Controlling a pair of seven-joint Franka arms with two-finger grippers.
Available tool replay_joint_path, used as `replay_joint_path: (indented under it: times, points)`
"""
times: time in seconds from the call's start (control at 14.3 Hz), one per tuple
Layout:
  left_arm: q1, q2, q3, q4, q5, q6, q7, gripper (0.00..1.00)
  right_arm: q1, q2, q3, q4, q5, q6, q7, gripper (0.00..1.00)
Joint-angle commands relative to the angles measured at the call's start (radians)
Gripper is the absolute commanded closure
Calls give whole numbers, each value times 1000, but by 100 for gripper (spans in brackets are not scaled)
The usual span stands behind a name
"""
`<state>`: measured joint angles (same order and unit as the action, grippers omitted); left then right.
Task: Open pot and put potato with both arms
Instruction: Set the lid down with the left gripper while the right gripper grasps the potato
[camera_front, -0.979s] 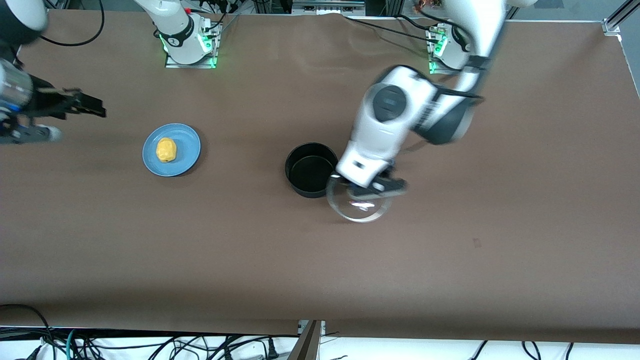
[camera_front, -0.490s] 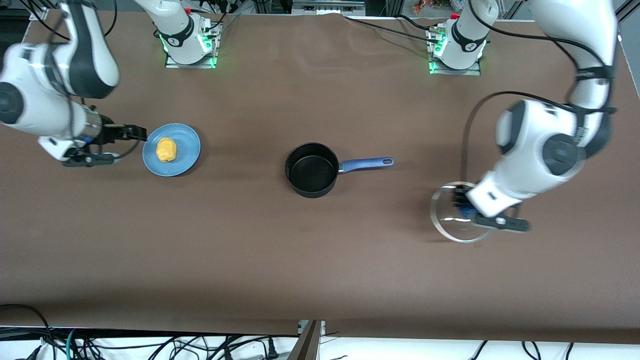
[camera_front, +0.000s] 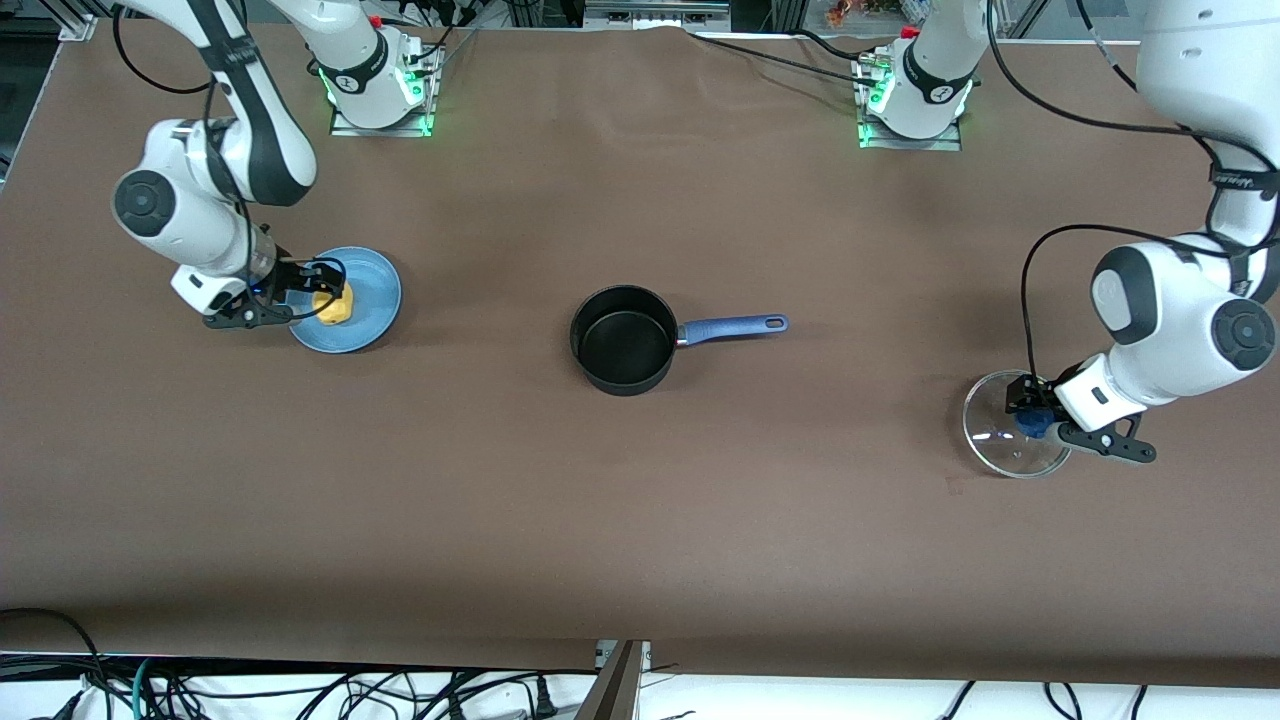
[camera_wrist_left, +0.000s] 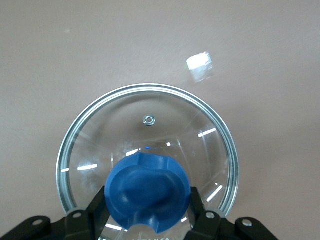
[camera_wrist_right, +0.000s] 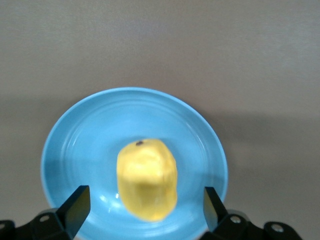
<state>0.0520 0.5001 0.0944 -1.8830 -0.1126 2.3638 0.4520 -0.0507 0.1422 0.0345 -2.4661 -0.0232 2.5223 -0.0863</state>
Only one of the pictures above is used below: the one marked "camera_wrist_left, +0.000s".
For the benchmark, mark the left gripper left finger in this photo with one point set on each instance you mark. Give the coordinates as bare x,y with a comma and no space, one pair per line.
82,225

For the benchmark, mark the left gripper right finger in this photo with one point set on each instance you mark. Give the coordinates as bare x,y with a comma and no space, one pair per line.
210,225

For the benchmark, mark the glass lid with blue knob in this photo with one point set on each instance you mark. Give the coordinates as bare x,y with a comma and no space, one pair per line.
145,185

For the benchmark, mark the brown table cover sheet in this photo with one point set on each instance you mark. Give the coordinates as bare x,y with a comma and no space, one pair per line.
100,50

